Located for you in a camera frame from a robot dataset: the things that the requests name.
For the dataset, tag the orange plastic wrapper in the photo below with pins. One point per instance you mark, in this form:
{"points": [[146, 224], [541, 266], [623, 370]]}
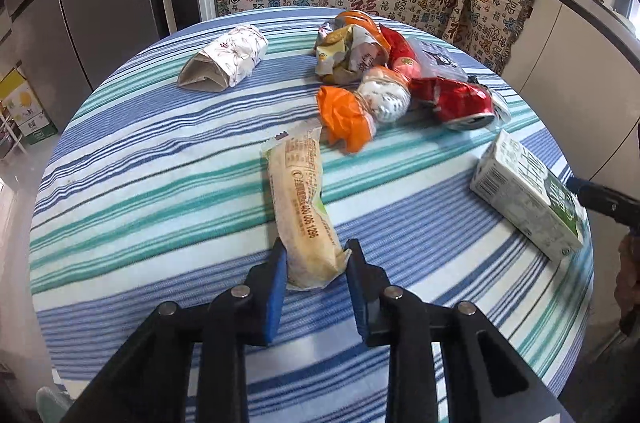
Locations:
{"points": [[345, 118]]}

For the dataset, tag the grey refrigerator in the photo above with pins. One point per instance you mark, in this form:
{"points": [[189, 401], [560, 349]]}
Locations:
{"points": [[90, 3]]}

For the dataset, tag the beige bread wrapper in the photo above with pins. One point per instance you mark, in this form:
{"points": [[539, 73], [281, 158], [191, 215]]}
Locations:
{"points": [[300, 203]]}

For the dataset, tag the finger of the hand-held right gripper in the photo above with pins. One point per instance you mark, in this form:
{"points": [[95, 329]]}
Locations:
{"points": [[605, 200]]}

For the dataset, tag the white and green milk carton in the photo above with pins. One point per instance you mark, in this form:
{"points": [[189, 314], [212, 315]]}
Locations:
{"points": [[525, 190]]}

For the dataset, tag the crushed red can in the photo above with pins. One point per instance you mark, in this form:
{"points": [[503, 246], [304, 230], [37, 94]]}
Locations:
{"points": [[455, 100]]}

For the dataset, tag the red snack packet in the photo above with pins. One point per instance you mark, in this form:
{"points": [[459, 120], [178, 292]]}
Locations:
{"points": [[400, 50]]}

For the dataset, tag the floral paper wrapped roll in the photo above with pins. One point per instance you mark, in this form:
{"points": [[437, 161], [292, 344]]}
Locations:
{"points": [[225, 58]]}

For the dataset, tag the pale green slipper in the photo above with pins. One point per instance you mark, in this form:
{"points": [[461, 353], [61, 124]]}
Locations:
{"points": [[52, 403]]}

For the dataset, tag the white cabinet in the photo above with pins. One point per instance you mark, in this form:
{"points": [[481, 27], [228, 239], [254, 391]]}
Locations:
{"points": [[555, 33]]}

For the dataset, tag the yellow snack wrapper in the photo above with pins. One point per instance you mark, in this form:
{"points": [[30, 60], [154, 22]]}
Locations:
{"points": [[340, 53]]}

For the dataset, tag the cardboard box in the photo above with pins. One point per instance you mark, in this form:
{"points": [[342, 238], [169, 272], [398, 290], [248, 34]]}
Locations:
{"points": [[25, 108]]}

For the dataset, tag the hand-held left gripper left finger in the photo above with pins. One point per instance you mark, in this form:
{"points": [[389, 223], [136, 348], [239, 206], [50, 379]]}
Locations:
{"points": [[274, 303]]}

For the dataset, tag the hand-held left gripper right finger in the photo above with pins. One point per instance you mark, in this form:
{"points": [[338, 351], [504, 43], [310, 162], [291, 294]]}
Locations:
{"points": [[357, 298]]}

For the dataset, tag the striped tablecloth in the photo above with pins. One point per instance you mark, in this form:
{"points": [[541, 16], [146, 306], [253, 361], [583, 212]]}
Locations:
{"points": [[175, 183]]}

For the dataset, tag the orange foil wrapper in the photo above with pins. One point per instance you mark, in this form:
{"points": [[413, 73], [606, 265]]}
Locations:
{"points": [[355, 19]]}

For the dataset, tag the crumpled white plastic wrapper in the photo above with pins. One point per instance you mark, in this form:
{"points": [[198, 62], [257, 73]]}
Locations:
{"points": [[385, 95]]}

